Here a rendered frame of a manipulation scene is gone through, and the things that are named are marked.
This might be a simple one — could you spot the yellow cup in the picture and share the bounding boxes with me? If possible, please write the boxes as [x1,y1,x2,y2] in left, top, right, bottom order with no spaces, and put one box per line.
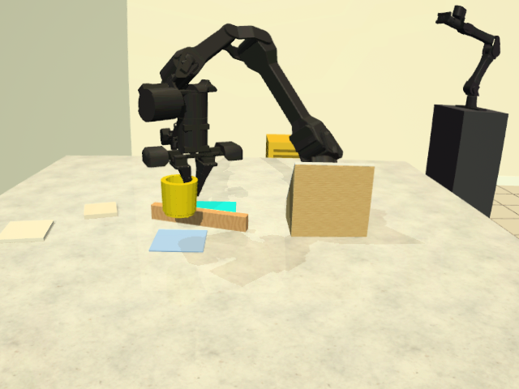
[161,174,197,218]

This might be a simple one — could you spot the cream flat square pad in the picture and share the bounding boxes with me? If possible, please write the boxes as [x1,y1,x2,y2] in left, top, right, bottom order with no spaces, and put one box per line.
[0,220,54,243]

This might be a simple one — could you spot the orange wooden bar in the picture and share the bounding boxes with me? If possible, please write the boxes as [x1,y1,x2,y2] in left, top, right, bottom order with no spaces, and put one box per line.
[151,202,248,232]

